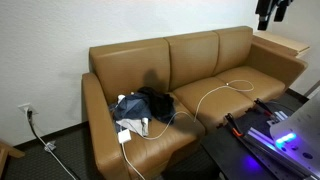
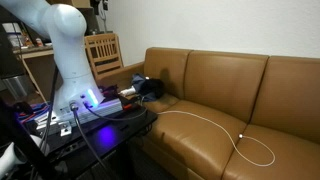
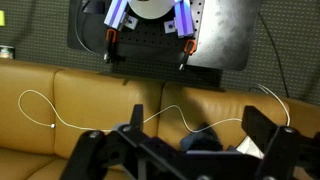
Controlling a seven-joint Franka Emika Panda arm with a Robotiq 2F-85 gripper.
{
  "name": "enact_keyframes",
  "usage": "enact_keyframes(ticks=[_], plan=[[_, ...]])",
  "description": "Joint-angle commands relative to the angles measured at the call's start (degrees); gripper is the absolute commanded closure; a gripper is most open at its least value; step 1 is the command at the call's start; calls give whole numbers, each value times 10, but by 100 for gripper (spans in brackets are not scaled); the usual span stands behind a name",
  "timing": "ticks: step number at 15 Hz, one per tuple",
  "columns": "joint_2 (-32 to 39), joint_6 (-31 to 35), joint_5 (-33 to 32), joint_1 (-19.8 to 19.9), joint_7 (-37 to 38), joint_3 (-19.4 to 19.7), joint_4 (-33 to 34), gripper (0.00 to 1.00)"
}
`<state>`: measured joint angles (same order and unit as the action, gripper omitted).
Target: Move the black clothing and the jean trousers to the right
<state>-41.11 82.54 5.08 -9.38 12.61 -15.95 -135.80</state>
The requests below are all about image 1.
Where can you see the black clothing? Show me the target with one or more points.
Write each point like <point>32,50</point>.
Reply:
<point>161,104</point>

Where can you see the blue jean trousers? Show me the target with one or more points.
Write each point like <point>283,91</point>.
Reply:
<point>134,106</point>

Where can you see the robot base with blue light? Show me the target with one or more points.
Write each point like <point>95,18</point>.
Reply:
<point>294,142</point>

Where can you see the white grey cloth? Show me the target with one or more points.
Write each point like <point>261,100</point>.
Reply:
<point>139,126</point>

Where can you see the tan leather sofa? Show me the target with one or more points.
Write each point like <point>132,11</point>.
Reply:
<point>208,74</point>

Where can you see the white power adapter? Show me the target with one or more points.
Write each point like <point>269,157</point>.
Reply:
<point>124,136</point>

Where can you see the light wooden side table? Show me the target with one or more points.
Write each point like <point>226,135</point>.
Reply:
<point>281,44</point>

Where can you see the black hanging gear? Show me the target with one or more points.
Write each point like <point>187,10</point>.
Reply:
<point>265,9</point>

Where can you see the wooden furniture corner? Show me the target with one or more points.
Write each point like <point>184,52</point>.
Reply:
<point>7,151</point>

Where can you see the black clamp orange handle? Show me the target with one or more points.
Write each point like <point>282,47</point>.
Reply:
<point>233,126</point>

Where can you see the black clamp red handle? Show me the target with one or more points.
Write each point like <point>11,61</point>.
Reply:
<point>261,107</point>

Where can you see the white wall outlet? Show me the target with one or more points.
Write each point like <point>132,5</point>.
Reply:
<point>27,107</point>

